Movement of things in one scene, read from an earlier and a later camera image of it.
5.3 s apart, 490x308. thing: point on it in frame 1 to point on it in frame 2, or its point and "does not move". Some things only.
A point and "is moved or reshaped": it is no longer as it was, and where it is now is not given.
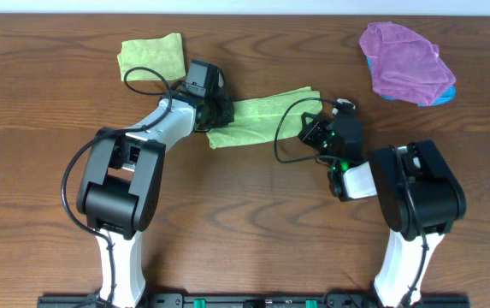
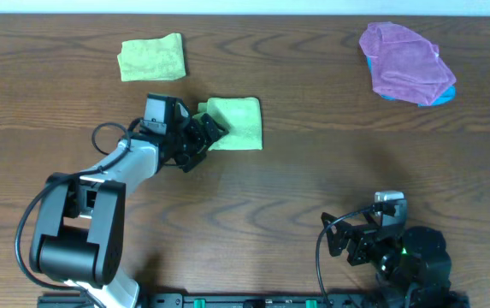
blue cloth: x=446 y=97 does not move
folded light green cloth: x=164 y=56 does not move
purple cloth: x=404 y=66 does not move
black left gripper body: x=221 y=110 to x=196 y=143
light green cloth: x=254 y=120 is moved or reshaped
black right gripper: x=313 y=129 to x=359 y=241
